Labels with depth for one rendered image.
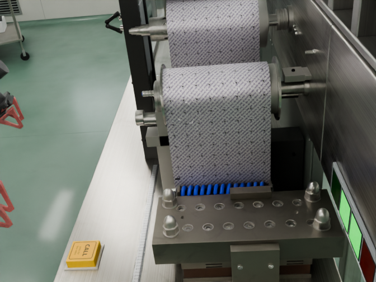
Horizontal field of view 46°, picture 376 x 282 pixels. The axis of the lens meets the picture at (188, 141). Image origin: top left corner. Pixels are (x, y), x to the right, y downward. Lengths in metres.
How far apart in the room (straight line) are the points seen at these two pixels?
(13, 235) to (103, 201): 1.52
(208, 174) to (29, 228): 1.86
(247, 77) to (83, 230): 0.60
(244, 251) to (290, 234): 0.10
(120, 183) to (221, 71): 0.55
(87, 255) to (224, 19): 0.68
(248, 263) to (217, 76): 0.41
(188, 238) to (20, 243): 1.86
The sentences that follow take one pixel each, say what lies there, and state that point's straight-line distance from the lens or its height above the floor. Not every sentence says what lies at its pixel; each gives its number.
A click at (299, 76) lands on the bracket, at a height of 1.29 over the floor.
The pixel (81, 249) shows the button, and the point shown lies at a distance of 1.15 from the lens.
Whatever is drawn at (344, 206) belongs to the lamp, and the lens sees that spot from 0.79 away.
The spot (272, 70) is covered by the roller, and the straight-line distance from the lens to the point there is 1.00.
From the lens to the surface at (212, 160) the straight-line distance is 1.06.
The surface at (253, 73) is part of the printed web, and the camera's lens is 0.99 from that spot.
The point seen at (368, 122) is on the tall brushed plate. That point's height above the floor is 1.37.
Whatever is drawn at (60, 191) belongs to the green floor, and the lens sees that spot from 3.02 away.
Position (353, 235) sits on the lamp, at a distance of 0.76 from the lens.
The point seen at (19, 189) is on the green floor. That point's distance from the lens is 3.17.
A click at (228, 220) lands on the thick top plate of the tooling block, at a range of 1.00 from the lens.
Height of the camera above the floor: 1.69
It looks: 31 degrees down
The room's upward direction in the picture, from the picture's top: 6 degrees counter-clockwise
